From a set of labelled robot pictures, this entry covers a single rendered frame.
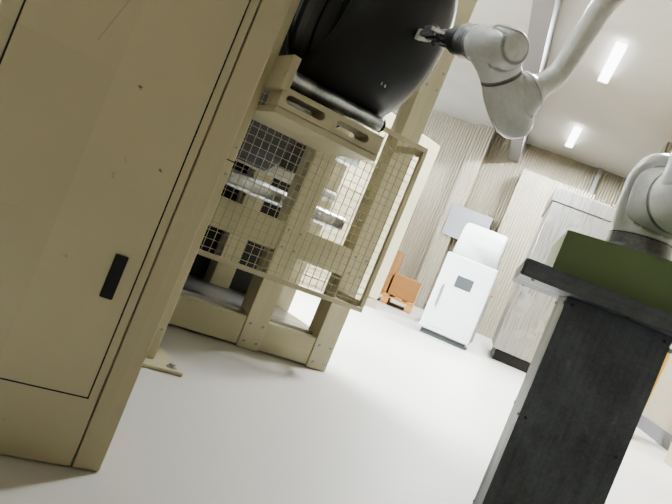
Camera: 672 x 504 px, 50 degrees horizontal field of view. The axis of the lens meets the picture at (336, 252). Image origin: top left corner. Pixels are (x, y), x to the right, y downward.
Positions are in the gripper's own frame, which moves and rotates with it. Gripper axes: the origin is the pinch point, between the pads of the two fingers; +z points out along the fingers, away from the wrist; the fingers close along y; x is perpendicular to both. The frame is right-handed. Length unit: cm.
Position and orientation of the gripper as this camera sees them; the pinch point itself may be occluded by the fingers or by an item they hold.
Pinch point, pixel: (424, 35)
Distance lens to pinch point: 208.3
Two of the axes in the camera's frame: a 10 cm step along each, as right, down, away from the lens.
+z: -4.0, -3.3, 8.5
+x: -4.4, 8.9, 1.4
